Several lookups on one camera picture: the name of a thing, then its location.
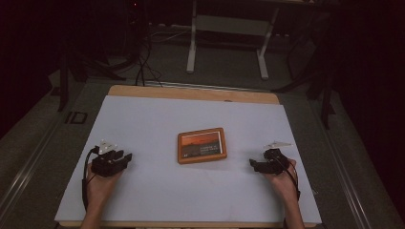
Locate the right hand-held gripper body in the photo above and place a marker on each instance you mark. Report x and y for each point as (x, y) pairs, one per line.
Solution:
(275, 160)

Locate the person's left hand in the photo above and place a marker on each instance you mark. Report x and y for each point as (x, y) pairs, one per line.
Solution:
(100, 187)

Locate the white table mat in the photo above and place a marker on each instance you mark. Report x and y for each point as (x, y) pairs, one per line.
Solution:
(178, 194)

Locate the person's right hand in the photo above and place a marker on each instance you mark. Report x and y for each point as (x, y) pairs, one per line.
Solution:
(283, 184)

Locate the metal floor strip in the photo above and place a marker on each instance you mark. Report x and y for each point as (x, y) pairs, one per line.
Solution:
(203, 86)

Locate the metal floor rail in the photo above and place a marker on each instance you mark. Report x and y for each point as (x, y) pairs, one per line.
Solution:
(347, 178)
(22, 178)

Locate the white metal desk frame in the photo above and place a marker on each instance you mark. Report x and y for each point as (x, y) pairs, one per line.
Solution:
(229, 25)

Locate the black floor socket plate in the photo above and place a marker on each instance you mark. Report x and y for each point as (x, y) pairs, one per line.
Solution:
(76, 117)

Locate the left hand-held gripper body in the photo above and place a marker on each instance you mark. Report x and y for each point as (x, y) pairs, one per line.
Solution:
(105, 163)

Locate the black metal stand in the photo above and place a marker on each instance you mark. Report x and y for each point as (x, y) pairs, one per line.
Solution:
(324, 82)
(68, 70)

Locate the wooden table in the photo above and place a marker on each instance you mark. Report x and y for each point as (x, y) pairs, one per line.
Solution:
(191, 93)

